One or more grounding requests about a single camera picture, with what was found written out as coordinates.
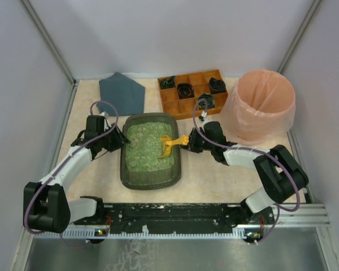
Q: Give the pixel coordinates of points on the rolled tie orange pattern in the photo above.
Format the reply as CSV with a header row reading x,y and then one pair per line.
x,y
185,90

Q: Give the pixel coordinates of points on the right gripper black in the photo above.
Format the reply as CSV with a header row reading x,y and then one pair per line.
x,y
195,140

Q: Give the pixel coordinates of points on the trash bin with pink bag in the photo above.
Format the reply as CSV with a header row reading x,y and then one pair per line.
x,y
261,105

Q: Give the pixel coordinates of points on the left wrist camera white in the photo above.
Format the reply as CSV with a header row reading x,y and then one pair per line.
x,y
104,115

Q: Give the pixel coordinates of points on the orange wooden compartment tray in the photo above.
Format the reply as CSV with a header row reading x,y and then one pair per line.
x,y
183,108

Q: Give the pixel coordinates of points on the dark grey litter box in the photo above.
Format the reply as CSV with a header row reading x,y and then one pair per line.
x,y
151,180

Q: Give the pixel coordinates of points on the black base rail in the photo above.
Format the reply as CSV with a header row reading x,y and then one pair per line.
x,y
191,220

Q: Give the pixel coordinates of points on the folded grey-blue cloth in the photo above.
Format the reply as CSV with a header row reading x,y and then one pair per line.
x,y
124,93

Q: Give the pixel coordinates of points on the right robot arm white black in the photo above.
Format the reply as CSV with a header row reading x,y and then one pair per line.
x,y
280,174

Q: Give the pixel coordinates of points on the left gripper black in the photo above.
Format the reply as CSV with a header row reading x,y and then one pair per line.
x,y
114,139

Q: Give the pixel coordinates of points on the rolled tie yellow floral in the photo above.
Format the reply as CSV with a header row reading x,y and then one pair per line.
x,y
205,101

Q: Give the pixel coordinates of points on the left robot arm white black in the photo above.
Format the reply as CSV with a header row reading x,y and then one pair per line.
x,y
45,205

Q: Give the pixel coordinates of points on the rolled tie dark grey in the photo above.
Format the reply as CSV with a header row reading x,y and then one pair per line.
x,y
217,86

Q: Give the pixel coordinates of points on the rolled tie green pattern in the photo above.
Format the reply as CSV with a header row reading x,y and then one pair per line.
x,y
167,83

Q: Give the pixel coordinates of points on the green litter pellets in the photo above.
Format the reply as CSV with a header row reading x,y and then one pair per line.
x,y
145,148

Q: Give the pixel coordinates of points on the yellow litter scoop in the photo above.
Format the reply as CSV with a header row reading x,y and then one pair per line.
x,y
168,143

